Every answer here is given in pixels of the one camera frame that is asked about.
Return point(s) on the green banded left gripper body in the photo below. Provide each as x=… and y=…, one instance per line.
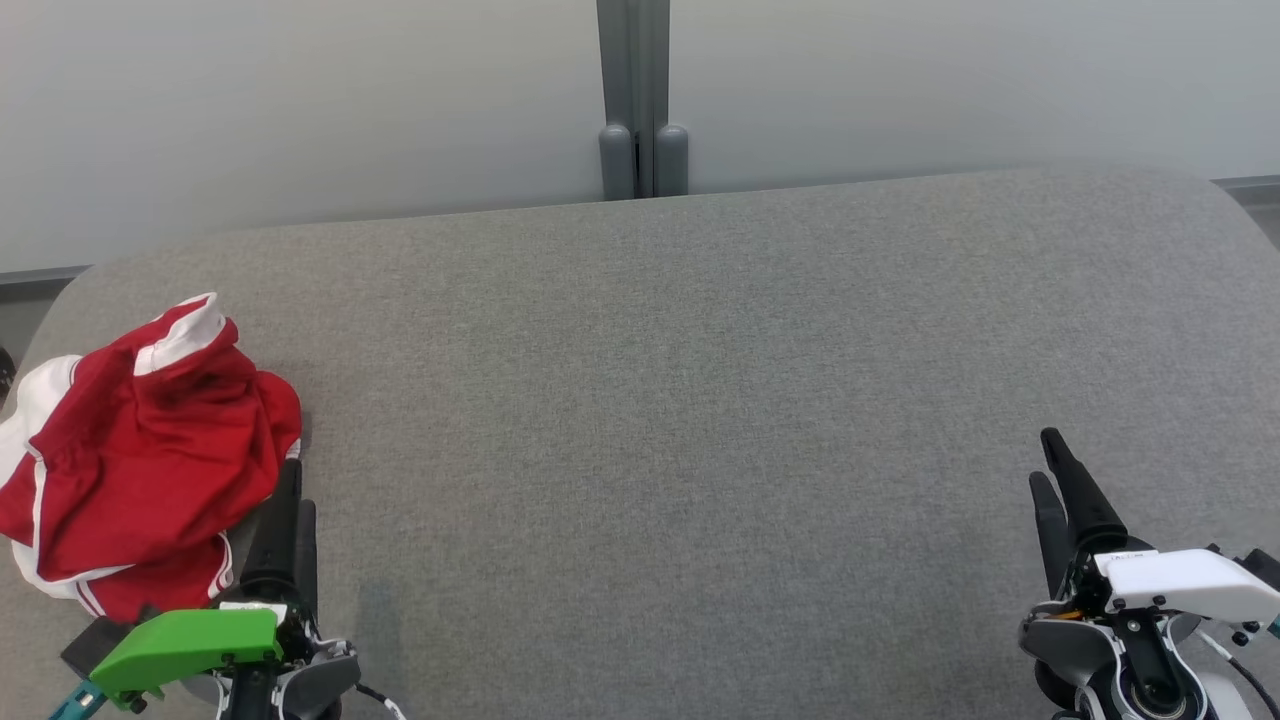
x=190, y=640

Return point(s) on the red lettered jersey white sleeves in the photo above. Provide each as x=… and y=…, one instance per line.
x=25, y=410

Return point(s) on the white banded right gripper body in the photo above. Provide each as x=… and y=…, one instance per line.
x=1180, y=582

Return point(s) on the grey partition post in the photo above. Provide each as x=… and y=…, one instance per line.
x=622, y=80

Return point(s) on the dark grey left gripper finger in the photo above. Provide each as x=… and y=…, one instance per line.
x=272, y=540
x=307, y=560

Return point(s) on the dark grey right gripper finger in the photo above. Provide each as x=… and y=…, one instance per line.
x=1090, y=515
x=1050, y=540

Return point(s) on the small black object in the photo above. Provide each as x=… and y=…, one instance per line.
x=5, y=375

